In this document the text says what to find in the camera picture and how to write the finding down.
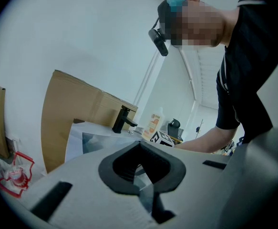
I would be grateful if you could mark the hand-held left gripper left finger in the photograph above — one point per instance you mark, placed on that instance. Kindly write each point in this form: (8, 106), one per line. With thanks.
(86, 175)

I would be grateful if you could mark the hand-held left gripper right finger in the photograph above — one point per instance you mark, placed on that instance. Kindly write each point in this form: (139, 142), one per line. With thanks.
(191, 175)

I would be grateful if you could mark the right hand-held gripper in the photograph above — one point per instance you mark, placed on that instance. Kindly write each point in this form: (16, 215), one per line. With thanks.
(161, 139)

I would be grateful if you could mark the person's right forearm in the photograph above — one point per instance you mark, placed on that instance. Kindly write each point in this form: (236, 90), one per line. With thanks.
(208, 139)

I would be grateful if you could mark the white orange-label detergent bottle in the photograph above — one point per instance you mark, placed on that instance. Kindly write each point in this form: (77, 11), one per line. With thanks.
(151, 125)

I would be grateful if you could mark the black office chair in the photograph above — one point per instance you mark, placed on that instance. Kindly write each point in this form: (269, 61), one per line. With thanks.
(174, 128)

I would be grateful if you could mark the stainless steel sink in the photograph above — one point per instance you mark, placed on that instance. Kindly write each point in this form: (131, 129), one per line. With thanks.
(93, 139)

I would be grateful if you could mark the black coat stand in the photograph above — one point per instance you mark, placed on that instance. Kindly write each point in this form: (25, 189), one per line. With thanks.
(200, 128)

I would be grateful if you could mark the black faucet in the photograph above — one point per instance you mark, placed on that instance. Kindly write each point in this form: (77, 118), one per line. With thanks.
(122, 120)

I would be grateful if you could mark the large brown cardboard box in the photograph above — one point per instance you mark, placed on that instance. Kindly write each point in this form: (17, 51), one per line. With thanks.
(69, 108)

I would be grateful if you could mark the red and clear plastic bag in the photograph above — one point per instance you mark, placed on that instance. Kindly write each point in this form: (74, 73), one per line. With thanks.
(17, 175)

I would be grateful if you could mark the white window blind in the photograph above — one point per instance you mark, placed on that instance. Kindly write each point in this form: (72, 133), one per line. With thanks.
(208, 77)

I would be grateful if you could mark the person's black shirt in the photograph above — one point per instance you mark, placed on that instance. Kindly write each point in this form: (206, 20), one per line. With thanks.
(248, 68)

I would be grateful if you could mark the person's head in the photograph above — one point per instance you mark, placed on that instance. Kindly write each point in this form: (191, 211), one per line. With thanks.
(200, 23)

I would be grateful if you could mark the black head camera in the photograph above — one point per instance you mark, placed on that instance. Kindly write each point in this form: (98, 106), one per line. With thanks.
(159, 42)

